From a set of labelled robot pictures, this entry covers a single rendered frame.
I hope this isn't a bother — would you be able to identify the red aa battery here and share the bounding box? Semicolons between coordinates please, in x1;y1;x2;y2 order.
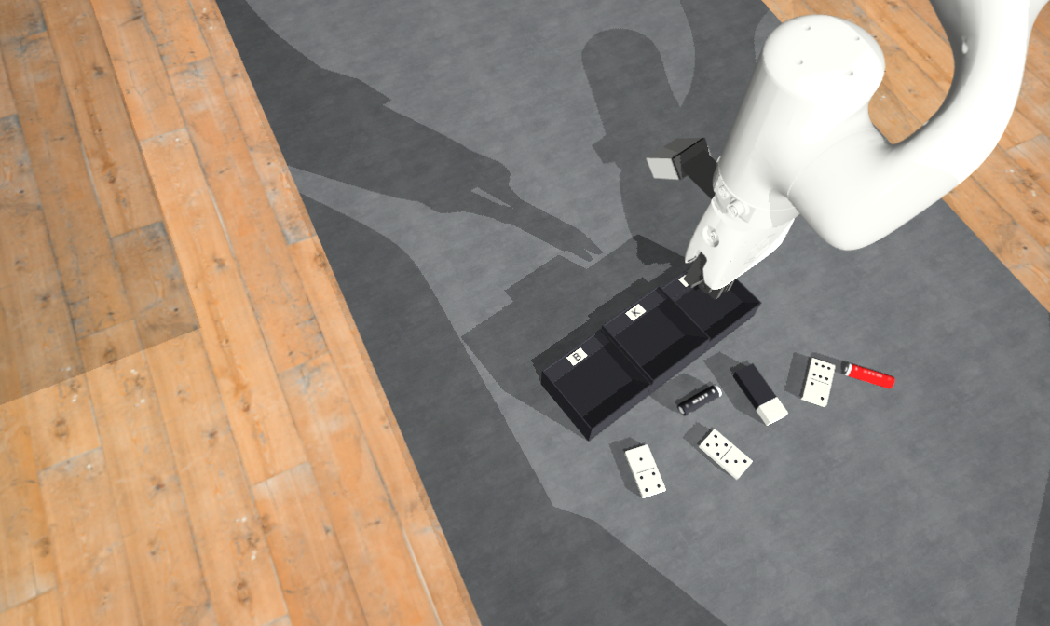
844;363;894;389

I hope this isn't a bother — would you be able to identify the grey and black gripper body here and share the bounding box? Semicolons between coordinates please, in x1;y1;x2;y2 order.
685;192;795;290

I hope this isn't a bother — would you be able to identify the white domino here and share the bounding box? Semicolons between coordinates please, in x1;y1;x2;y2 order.
801;359;835;406
625;445;665;498
700;429;753;480

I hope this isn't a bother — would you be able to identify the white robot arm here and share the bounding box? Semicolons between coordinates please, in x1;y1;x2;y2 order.
647;0;1049;251

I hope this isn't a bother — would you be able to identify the black aa battery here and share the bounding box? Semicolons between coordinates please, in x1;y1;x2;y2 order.
678;385;722;415

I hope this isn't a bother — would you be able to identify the black and white eraser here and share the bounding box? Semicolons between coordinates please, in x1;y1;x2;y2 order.
733;363;788;425

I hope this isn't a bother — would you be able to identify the black rack of bins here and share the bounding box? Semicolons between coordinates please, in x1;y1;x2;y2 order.
541;268;761;442

